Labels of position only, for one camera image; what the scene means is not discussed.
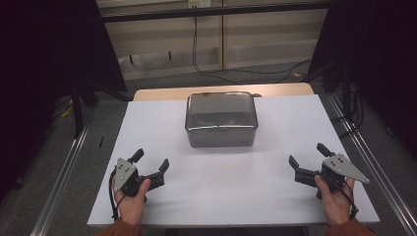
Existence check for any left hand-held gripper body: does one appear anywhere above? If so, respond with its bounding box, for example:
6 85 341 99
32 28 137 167
113 157 165 198

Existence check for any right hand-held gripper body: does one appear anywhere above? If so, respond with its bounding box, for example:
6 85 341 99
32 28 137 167
294 153 371 193

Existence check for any clear plastic storage box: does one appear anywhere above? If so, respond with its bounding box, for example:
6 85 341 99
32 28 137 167
185 91 260 148

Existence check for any clear plastic box lid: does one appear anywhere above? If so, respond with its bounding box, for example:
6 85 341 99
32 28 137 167
185 91 260 132

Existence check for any person's left hand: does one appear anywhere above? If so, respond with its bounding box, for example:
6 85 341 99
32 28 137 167
111 178 151 226

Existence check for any person's right hand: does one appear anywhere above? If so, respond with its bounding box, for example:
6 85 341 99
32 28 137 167
314 174 356 226

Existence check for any white table mat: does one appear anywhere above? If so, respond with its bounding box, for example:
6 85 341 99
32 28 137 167
87 94 381 227

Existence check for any light wooden table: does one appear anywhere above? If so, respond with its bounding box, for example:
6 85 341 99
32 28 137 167
133 82 315 102

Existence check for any black metal stand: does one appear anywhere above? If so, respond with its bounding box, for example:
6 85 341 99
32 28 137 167
71 78 100 140

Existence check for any black curtain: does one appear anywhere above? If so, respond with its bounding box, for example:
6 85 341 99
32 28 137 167
0 0 128 202
308 0 417 159

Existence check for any beige wooden shelf unit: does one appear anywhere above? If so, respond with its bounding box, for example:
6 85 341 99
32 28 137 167
103 8 328 82

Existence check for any left hand-held gripper black cable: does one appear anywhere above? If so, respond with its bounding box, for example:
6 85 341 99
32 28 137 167
108 168 127 221

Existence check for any hand-held gripper black cable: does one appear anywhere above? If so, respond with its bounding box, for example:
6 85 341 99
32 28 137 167
108 168 127 221
328 173 360 220

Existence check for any right hand-held gripper black cable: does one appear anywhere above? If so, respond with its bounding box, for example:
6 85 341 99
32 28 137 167
328 173 360 220

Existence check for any aluminium floor rail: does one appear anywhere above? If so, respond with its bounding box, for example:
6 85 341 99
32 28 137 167
30 124 92 236
328 93 417 236

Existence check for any bundle of black cables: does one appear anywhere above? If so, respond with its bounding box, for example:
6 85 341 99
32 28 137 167
330 84 366 140

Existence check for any black floor cable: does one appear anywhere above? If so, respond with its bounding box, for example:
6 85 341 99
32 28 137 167
191 16 313 85

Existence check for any white wall socket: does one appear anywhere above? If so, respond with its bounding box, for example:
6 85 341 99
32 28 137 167
188 0 212 9

